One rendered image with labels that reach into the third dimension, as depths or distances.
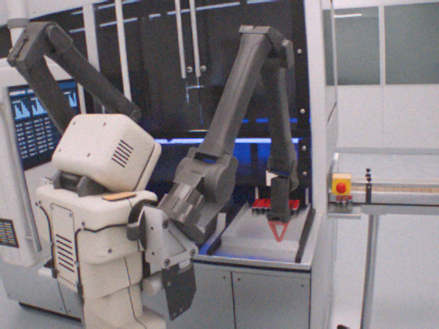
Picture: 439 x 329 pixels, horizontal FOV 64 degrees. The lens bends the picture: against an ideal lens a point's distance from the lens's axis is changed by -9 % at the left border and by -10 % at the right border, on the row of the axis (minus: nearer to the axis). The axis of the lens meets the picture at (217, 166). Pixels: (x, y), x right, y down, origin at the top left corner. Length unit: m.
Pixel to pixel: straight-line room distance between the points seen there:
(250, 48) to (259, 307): 1.25
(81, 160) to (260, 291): 1.17
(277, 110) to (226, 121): 0.27
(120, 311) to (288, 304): 1.00
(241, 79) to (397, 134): 5.40
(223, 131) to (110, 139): 0.23
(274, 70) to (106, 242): 0.57
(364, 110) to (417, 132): 0.87
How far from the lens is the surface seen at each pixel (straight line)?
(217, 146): 0.79
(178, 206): 0.72
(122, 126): 0.79
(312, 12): 1.43
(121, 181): 0.80
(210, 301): 1.89
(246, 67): 0.86
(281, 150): 1.13
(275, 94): 1.02
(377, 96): 6.05
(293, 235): 1.35
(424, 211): 1.66
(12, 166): 1.46
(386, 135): 6.15
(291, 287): 1.72
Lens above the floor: 1.47
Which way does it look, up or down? 15 degrees down
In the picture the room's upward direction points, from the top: 5 degrees counter-clockwise
